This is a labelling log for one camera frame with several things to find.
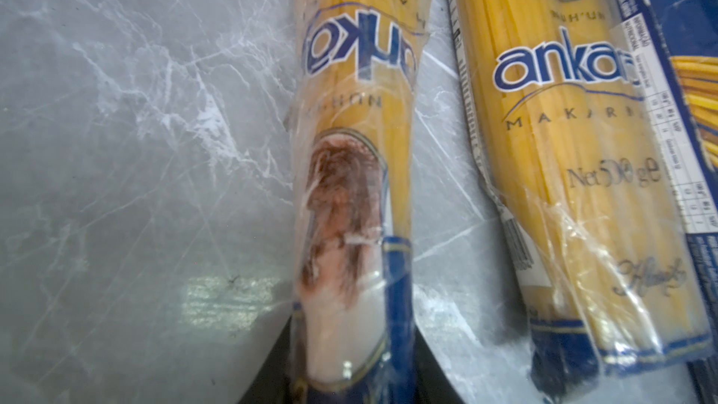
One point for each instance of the ankara spaghetti bag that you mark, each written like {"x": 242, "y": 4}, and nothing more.
{"x": 560, "y": 131}
{"x": 352, "y": 325}

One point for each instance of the blue Barilla spaghetti box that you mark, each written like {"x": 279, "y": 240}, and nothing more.
{"x": 689, "y": 34}

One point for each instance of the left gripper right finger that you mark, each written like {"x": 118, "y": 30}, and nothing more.
{"x": 432, "y": 384}

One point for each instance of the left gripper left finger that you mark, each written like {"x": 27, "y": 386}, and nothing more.
{"x": 272, "y": 383}

